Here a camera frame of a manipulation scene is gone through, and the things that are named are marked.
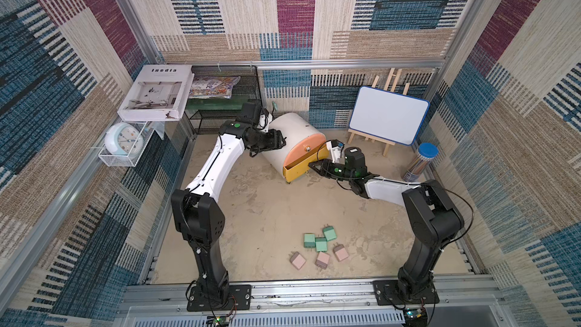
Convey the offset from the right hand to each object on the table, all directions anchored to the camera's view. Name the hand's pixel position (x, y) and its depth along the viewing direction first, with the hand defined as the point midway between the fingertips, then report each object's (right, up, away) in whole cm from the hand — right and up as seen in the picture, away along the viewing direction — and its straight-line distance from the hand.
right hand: (309, 163), depth 90 cm
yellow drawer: (-6, -3, -4) cm, 8 cm away
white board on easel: (+34, +20, +8) cm, 41 cm away
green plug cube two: (0, -28, -5) cm, 29 cm away
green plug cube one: (+7, -26, -4) cm, 27 cm away
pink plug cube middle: (+4, -33, -10) cm, 35 cm away
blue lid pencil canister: (+43, +4, -5) cm, 43 cm away
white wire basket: (-59, +2, -23) cm, 63 cm away
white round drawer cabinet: (-6, +14, +1) cm, 16 cm away
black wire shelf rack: (-50, +23, +29) cm, 63 cm away
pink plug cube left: (-5, -33, -10) cm, 35 cm away
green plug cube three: (+4, -29, -7) cm, 30 cm away
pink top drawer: (-2, +6, -4) cm, 8 cm away
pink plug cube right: (+11, -31, -9) cm, 34 cm away
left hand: (-12, +8, -4) cm, 15 cm away
